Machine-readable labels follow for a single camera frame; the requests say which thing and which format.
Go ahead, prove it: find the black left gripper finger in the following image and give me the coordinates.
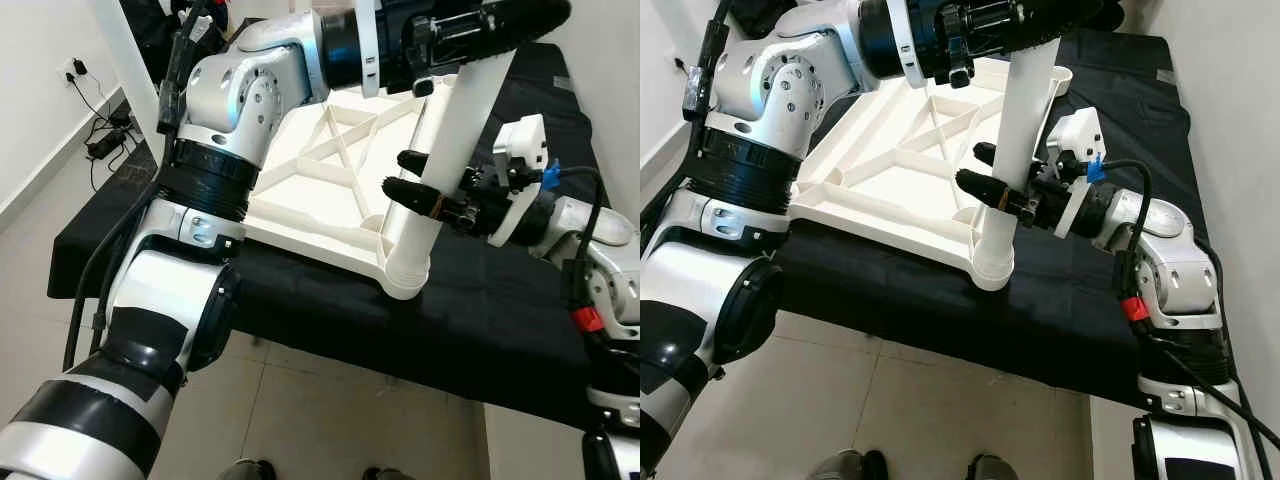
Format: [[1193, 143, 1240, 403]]
[[1000, 0, 1126, 56], [470, 0, 573, 51]]

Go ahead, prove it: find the white plastic table top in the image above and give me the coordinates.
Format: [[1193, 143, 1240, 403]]
[[243, 70, 471, 301], [790, 55, 1073, 291]]

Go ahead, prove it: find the black table cloth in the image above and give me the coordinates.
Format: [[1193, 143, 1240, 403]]
[[48, 40, 641, 431], [640, 30, 1241, 411]]

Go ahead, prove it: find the black power strip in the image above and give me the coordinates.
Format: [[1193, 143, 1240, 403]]
[[88, 130, 131, 161]]

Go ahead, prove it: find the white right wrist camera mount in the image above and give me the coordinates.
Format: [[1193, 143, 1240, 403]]
[[488, 113, 549, 248], [1045, 107, 1106, 239]]

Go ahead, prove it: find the black floor cable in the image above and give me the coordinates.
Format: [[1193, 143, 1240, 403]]
[[70, 75, 137, 191]]

